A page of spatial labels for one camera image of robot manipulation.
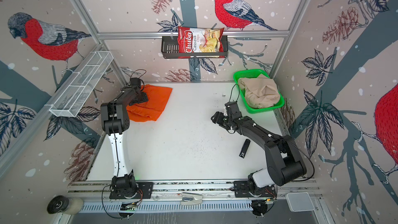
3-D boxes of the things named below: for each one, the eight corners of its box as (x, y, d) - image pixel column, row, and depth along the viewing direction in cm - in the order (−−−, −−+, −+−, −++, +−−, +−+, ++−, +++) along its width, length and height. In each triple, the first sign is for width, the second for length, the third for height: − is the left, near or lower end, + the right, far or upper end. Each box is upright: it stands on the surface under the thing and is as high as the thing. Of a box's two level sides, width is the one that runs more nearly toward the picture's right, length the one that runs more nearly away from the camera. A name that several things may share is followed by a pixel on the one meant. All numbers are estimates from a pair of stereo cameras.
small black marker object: (239, 156, 85) (240, 153, 83) (245, 141, 91) (246, 138, 88) (243, 158, 84) (245, 156, 82) (249, 143, 90) (251, 140, 87)
